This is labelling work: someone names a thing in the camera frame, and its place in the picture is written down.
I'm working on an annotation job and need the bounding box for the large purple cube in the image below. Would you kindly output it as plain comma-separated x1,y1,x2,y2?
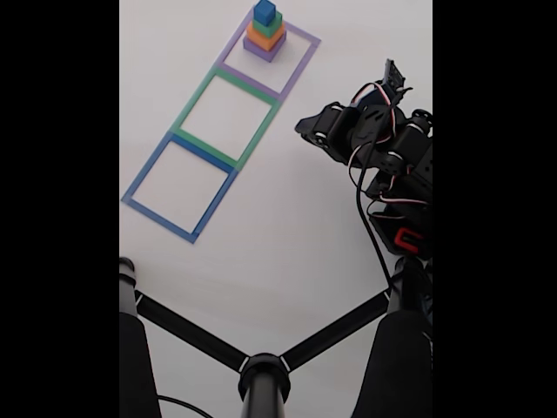
242,33,287,64

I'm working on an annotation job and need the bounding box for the orange cube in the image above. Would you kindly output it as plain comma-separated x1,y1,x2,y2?
245,21,287,52

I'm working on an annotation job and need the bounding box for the green cube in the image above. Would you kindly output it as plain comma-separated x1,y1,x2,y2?
251,10,285,39

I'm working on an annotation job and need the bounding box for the small blue cube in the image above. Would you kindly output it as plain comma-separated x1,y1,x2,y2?
253,0,278,24

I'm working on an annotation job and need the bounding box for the purple tape square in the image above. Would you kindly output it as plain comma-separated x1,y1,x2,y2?
216,3,322,104

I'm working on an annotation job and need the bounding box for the red table clamp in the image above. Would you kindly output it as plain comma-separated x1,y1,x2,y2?
393,226,426,253

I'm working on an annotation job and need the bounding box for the green tape square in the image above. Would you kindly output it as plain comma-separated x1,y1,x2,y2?
169,64,282,171

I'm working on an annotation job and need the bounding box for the blue tape square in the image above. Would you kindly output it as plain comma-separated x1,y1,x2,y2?
120,130,239,245

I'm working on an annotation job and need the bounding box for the black tripod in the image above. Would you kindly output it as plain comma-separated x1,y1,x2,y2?
119,256,433,418

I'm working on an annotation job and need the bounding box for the red white servo wire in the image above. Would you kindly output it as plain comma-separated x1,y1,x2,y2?
346,81,433,208

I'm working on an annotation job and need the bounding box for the black gripper camera board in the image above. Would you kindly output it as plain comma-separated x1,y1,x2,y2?
354,58,413,108

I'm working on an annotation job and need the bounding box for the black camera cable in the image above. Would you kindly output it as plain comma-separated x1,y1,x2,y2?
355,98,394,291

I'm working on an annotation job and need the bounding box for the thin black cable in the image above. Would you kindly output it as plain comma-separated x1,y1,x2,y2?
156,394,214,418

